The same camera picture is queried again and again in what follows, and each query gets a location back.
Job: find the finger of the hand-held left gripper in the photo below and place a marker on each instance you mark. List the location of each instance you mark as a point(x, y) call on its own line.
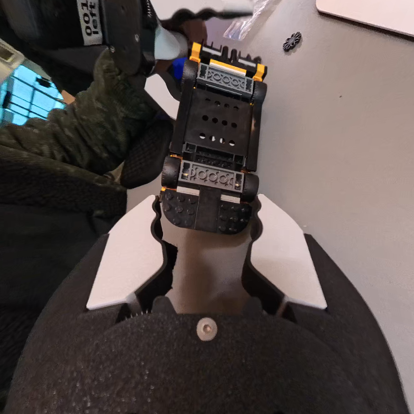
point(239, 5)

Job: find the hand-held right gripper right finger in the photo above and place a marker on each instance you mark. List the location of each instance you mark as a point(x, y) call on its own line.
point(284, 258)

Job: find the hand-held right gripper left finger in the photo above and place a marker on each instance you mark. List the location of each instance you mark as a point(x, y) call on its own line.
point(126, 258)

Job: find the yellow and black lego car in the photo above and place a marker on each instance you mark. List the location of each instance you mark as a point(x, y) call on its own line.
point(216, 129)

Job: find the person's left forearm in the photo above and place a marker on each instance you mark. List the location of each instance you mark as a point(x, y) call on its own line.
point(81, 129)

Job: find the black lego wheel rim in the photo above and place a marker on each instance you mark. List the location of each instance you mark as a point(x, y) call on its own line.
point(292, 41)

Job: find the person's left hand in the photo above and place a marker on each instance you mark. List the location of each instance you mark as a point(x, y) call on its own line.
point(194, 34)

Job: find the clear crumpled plastic bag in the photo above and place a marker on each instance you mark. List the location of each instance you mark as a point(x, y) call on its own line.
point(249, 19)

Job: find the white monitor stand base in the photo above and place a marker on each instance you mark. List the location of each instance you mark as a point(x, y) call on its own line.
point(372, 13)

